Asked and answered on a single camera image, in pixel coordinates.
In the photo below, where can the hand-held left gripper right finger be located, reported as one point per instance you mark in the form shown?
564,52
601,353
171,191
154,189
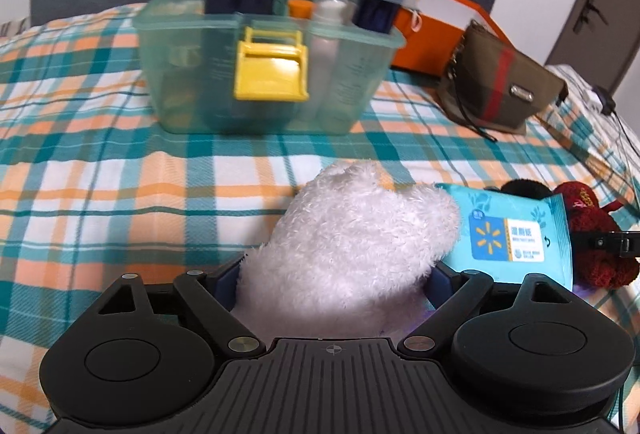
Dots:
440,286

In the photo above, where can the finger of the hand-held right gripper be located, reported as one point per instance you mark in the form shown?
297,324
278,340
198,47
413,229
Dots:
615,244

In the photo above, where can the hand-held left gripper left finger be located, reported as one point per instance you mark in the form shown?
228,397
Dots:
222,284

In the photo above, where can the red and black plush cloth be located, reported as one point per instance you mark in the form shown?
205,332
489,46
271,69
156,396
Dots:
580,214

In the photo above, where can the purple fleece cloth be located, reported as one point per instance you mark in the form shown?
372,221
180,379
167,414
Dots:
581,289

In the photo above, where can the blue wet wipes pack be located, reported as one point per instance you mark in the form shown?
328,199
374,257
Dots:
505,239

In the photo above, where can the white fluffy cloth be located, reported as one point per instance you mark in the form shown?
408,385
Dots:
350,244

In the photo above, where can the orange cardboard box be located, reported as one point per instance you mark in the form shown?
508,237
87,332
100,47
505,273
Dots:
430,44

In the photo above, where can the plaid teal orange blanket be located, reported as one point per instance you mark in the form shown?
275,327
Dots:
100,174

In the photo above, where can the green storage box clear lid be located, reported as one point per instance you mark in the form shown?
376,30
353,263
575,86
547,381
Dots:
200,79

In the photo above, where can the olive pouch red stripe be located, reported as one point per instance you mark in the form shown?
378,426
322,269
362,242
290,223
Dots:
480,79

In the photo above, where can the white plastic bottle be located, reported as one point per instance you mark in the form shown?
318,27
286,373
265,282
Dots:
327,44

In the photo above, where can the dark blue jar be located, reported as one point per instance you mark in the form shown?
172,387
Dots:
372,14

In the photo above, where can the orange capped bottle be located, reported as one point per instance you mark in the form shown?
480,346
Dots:
301,8

